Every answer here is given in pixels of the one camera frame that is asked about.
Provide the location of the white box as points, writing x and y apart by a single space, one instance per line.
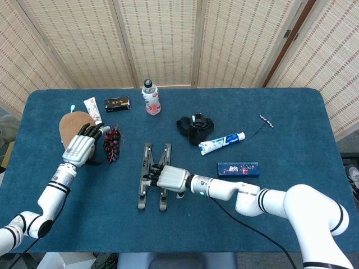
73 260

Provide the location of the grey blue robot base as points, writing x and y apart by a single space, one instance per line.
176 262

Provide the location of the blue table cloth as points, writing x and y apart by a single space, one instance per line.
112 224

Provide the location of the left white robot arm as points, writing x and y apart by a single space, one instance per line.
53 193

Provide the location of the black folding laptop stand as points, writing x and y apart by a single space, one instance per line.
147 157

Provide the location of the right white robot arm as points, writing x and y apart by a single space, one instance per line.
224 187

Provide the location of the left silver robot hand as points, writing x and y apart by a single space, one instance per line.
78 148

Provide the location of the black box with gold print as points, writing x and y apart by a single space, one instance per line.
117 104

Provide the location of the white tube with red print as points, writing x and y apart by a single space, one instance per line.
92 109

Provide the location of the light wood bamboo folding screen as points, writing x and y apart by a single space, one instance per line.
160 42

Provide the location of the blue printed rectangular box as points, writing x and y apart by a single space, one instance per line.
238 169

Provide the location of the dark red grape bunch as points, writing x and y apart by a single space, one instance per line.
110 140

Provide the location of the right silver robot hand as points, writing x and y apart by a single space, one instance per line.
174 179

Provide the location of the brown plush toy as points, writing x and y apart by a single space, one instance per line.
70 123

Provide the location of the person's olive trousers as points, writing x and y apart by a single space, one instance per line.
8 129

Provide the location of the grey sneaker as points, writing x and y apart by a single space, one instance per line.
353 176

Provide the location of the brown frame bamboo screen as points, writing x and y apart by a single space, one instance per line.
331 70

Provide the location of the clear bottle with red drink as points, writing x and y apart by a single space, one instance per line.
151 101

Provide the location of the white and blue toothpaste tube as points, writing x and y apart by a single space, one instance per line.
218 143

